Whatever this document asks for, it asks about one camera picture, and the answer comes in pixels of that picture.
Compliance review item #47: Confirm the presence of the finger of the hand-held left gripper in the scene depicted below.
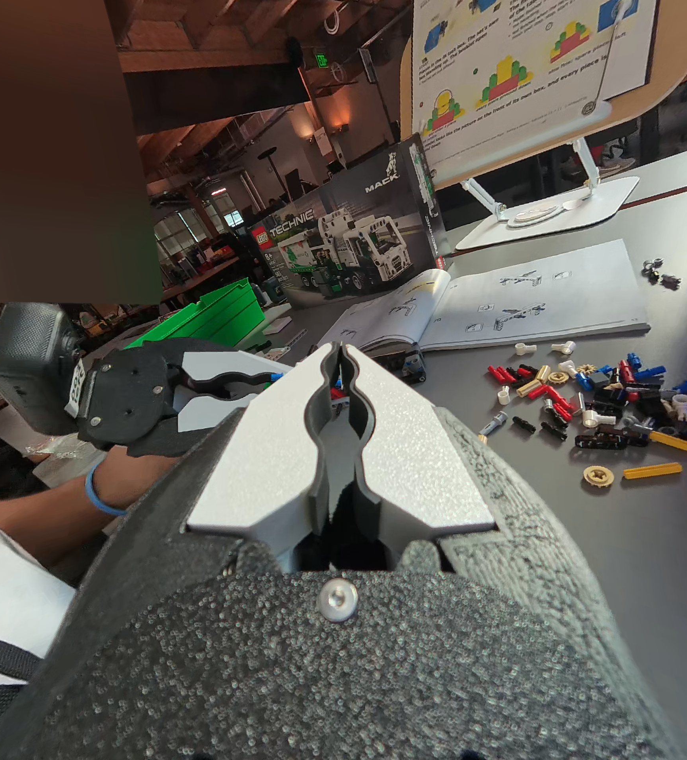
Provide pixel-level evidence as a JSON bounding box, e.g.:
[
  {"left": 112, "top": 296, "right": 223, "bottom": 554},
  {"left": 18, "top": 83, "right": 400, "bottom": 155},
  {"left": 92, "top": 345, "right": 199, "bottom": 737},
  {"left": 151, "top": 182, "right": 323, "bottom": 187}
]
[
  {"left": 179, "top": 350, "right": 292, "bottom": 394},
  {"left": 174, "top": 380, "right": 274, "bottom": 434}
]

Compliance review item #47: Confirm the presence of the pile of colourful lego pieces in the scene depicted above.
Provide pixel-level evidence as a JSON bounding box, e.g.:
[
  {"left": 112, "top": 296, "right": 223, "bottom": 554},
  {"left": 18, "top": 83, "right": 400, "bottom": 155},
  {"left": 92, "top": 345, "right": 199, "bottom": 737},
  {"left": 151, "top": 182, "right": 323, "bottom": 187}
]
[{"left": 479, "top": 341, "right": 687, "bottom": 492}]

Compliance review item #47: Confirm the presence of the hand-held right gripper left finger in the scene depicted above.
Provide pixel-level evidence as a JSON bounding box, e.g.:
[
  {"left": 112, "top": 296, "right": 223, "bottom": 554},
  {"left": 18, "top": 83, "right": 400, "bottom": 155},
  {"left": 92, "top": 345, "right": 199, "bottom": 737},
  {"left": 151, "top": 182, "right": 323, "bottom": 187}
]
[{"left": 185, "top": 341, "right": 344, "bottom": 572}]

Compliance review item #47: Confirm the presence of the small dark lego assembly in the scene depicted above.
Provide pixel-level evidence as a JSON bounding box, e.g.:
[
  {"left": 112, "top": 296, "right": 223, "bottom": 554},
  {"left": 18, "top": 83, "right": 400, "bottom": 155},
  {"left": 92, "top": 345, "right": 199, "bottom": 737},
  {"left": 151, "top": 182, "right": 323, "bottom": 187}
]
[{"left": 327, "top": 347, "right": 429, "bottom": 412}]

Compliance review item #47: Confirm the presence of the person's left hand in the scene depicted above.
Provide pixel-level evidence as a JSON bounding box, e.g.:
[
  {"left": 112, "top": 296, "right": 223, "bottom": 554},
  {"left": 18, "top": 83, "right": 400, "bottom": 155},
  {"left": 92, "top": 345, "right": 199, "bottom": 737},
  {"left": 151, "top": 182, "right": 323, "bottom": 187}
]
[{"left": 102, "top": 444, "right": 189, "bottom": 513}]

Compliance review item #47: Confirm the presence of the printed instruction sheet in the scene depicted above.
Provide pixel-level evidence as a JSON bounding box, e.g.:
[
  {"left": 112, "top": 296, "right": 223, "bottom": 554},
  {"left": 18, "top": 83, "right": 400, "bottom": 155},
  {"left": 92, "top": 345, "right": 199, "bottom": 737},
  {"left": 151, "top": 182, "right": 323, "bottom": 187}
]
[{"left": 412, "top": 0, "right": 660, "bottom": 170}]

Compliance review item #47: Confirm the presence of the green plastic bin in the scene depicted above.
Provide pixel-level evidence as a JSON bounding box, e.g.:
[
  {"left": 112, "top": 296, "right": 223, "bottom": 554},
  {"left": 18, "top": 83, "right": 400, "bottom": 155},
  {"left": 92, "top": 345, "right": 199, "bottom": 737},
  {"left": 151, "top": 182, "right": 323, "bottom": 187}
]
[{"left": 124, "top": 277, "right": 268, "bottom": 352}]

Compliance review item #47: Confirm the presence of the lego truck set box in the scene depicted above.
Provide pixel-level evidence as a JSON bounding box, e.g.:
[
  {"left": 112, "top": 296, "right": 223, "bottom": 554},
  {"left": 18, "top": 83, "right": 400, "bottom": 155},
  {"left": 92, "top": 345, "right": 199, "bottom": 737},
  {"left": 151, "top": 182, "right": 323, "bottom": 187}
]
[{"left": 247, "top": 133, "right": 452, "bottom": 311}]

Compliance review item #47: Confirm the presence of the blue wristband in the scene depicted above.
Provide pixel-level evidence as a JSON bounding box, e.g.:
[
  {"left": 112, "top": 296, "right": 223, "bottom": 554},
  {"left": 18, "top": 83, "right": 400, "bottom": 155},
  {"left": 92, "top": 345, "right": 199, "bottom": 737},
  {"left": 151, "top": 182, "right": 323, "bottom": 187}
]
[{"left": 84, "top": 458, "right": 129, "bottom": 516}]

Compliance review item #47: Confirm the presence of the beige display board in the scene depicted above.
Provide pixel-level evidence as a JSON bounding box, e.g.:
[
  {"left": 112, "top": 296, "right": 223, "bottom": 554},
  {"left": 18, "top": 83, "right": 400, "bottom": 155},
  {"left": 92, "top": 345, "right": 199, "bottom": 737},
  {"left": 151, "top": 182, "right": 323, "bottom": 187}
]
[{"left": 400, "top": 0, "right": 687, "bottom": 188}]

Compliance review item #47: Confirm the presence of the open instruction booklet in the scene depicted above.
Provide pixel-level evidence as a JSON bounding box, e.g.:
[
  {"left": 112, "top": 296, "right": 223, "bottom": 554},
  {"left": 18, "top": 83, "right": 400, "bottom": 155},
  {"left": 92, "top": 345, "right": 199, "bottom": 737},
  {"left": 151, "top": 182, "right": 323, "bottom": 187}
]
[{"left": 315, "top": 239, "right": 652, "bottom": 358}]

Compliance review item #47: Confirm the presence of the white tablet stand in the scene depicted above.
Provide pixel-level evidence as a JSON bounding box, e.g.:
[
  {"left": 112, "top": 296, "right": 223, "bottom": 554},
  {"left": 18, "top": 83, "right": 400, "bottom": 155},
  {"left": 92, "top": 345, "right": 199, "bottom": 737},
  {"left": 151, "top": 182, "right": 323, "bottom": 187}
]
[{"left": 455, "top": 98, "right": 641, "bottom": 251}]

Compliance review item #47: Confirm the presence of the person's left forearm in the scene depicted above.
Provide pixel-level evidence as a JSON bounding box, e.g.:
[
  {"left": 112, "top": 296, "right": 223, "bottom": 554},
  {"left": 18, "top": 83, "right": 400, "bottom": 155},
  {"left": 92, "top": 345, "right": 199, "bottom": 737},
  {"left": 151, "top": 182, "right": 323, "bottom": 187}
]
[{"left": 0, "top": 466, "right": 120, "bottom": 570}]

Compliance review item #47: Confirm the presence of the clear plastic bag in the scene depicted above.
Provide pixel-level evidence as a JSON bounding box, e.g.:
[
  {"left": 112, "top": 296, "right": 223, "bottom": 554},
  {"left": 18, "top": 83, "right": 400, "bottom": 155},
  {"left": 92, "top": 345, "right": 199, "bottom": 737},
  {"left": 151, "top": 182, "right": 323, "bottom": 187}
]
[{"left": 23, "top": 433, "right": 110, "bottom": 476}]

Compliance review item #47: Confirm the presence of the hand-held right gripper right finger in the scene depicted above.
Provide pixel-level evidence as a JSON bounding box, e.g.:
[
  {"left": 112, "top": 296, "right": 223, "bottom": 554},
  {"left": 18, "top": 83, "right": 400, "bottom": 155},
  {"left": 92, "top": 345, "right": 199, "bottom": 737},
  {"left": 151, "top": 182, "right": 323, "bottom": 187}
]
[{"left": 345, "top": 344, "right": 497, "bottom": 546}]

